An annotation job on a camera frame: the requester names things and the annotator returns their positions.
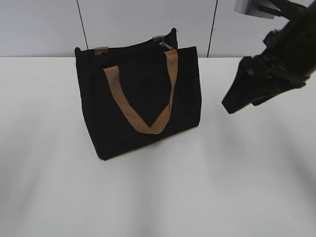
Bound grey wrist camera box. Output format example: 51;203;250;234
234;0;285;19

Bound black tote bag brown handles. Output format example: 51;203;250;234
75;28;202;160

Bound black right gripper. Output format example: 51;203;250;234
222;0;316;114

